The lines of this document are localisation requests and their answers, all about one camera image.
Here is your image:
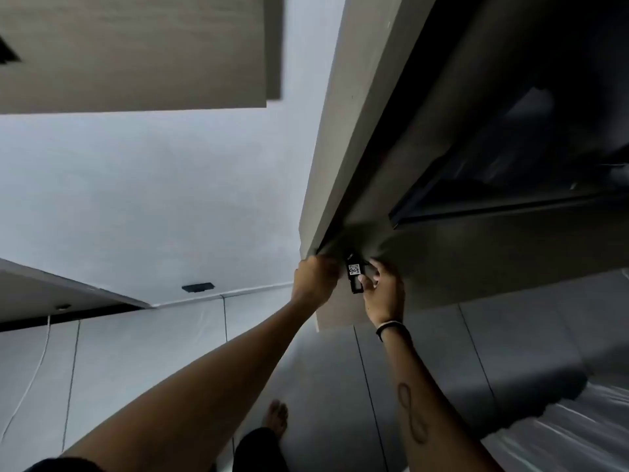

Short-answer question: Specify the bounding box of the person's left hand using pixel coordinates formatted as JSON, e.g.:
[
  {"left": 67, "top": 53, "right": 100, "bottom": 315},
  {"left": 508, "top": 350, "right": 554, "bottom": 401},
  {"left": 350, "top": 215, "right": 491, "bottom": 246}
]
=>
[{"left": 291, "top": 255, "right": 341, "bottom": 311}]

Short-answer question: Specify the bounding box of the person's right hand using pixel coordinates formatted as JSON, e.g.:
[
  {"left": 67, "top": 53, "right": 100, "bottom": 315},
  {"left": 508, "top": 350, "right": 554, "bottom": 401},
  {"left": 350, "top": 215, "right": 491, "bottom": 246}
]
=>
[{"left": 357, "top": 258, "right": 406, "bottom": 330}]

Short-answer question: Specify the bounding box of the person's right forearm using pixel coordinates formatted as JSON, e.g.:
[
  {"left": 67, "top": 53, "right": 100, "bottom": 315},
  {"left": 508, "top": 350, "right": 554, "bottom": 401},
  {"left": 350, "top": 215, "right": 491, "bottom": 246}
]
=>
[{"left": 381, "top": 326, "right": 503, "bottom": 472}]

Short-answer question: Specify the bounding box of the person's left forearm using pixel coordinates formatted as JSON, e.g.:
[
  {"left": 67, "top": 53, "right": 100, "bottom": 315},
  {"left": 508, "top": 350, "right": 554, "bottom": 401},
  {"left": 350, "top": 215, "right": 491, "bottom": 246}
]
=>
[{"left": 61, "top": 297, "right": 318, "bottom": 472}]

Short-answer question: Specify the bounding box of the person's bare foot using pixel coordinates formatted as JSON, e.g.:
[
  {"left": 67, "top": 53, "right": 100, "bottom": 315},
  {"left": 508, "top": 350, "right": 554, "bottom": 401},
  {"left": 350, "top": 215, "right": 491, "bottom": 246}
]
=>
[{"left": 262, "top": 399, "right": 290, "bottom": 441}]

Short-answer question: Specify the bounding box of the black and white wristband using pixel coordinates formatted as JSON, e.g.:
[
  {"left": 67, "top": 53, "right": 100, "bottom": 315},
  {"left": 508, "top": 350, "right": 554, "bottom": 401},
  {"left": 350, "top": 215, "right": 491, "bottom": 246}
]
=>
[{"left": 375, "top": 319, "right": 411, "bottom": 343}]

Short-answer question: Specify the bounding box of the black trouser leg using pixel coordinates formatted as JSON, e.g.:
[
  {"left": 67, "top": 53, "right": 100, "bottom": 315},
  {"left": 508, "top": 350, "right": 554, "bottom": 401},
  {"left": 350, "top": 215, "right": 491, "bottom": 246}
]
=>
[{"left": 232, "top": 427, "right": 292, "bottom": 472}]

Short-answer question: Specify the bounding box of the black flat screen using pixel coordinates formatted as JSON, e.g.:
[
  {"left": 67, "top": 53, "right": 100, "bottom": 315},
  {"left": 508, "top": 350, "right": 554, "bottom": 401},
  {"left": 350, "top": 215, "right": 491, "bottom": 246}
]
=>
[{"left": 388, "top": 83, "right": 629, "bottom": 233}]

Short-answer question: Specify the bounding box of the clear plastic sheet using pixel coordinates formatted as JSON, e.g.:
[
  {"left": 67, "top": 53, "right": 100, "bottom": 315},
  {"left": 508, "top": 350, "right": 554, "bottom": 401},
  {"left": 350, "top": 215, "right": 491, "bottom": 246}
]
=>
[{"left": 480, "top": 372, "right": 629, "bottom": 472}]

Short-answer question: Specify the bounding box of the black shirt sleeve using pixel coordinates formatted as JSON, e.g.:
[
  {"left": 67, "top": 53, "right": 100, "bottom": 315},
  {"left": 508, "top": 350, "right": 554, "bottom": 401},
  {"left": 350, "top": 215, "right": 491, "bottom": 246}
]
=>
[{"left": 23, "top": 456, "right": 105, "bottom": 472}]

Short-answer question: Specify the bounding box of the white cable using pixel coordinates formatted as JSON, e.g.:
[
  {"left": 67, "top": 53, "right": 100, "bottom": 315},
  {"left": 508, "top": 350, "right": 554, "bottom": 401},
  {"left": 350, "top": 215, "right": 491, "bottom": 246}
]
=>
[{"left": 0, "top": 315, "right": 53, "bottom": 441}]

